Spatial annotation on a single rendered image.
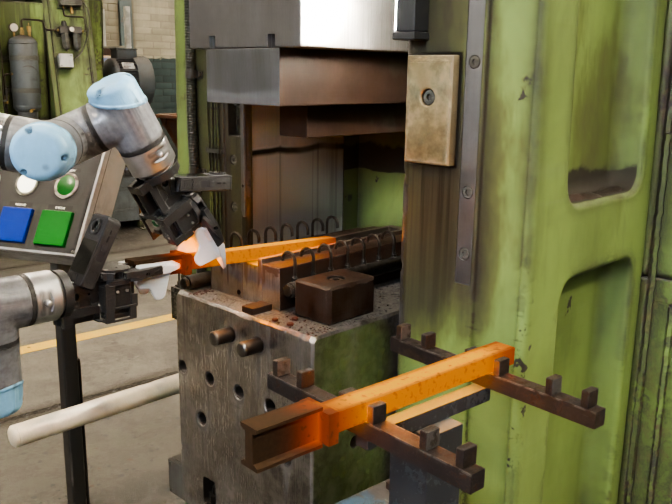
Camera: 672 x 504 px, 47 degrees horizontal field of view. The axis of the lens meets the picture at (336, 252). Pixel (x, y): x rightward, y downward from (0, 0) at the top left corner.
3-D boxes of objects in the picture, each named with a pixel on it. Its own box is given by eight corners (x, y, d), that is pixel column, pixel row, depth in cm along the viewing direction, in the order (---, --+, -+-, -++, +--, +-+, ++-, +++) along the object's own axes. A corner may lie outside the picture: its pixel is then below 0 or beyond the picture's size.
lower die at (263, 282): (279, 310, 136) (279, 264, 134) (211, 288, 150) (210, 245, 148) (426, 270, 166) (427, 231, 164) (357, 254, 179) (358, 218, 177)
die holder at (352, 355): (310, 585, 132) (312, 338, 122) (181, 500, 158) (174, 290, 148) (492, 471, 172) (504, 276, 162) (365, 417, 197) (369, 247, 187)
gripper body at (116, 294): (116, 307, 126) (44, 321, 117) (114, 255, 124) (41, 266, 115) (142, 317, 121) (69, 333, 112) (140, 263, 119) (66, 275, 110)
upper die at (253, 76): (279, 106, 128) (279, 47, 126) (206, 102, 142) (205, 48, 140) (433, 102, 158) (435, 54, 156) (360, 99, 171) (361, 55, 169)
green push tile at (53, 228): (62, 246, 156) (72, 211, 157) (31, 243, 158) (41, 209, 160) (68, 249, 157) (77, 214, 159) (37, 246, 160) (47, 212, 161)
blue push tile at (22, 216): (21, 242, 159) (32, 207, 160) (-8, 239, 161) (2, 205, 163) (27, 244, 160) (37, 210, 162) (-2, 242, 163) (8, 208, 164)
